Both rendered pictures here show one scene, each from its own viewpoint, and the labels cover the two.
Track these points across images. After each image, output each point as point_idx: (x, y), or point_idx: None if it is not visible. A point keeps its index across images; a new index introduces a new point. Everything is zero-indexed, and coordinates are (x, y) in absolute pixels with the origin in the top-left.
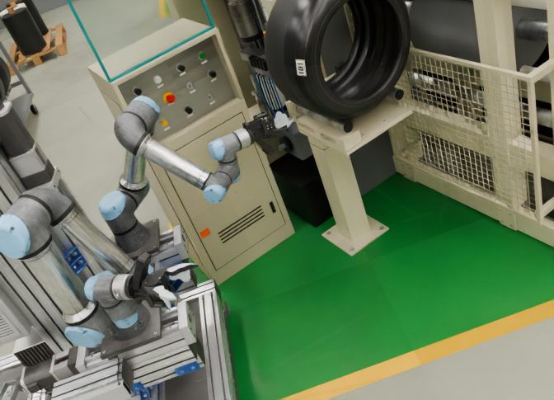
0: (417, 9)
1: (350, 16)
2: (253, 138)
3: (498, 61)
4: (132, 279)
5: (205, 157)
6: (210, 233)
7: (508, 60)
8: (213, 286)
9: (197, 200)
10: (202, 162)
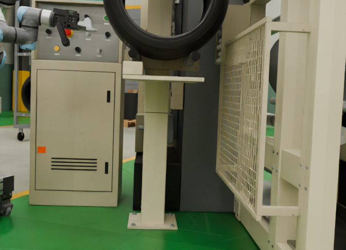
0: (276, 43)
1: (219, 29)
2: (52, 19)
3: (285, 48)
4: None
5: (71, 88)
6: (45, 153)
7: (298, 54)
8: (5, 177)
9: (48, 118)
10: (66, 91)
